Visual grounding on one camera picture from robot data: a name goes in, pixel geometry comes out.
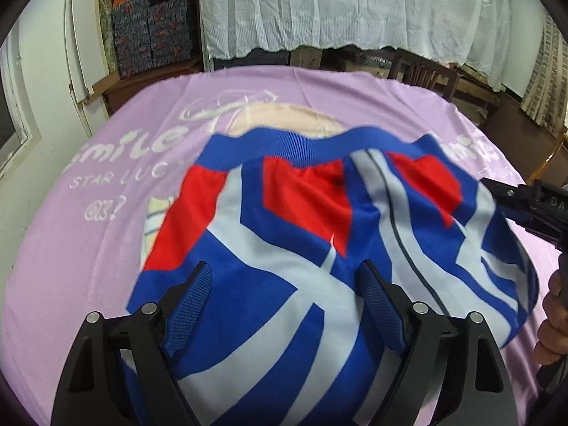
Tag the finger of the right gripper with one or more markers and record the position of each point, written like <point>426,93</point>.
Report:
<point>515,198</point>

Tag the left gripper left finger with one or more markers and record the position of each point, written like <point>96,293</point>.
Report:
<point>93,390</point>

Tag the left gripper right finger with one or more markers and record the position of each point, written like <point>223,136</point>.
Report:
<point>475,387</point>

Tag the blue red white hooded jacket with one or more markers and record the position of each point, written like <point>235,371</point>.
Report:
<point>287,335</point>

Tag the person right hand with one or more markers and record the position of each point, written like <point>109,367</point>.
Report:
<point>552,340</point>

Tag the wooden bed headboard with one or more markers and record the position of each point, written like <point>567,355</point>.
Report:
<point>539,172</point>

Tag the beige patterned window curtain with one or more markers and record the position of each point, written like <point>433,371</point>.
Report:
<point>545,99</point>

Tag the pink printed bed sheet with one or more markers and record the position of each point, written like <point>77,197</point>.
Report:
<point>91,237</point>

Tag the dark wooden chair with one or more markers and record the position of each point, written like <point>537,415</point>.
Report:
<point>414,70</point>

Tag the white lace curtain cloth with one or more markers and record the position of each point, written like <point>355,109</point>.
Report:
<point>462,32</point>

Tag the brown wooden cabinet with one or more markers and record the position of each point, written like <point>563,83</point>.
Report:
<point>117,91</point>

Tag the stack of patterned storage boxes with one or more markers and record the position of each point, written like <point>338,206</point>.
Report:
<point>151,33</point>

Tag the window with metal frame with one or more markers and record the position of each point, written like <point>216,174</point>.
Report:
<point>26,135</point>

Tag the white boards leaning on wall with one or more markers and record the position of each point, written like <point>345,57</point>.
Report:
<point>84,48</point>

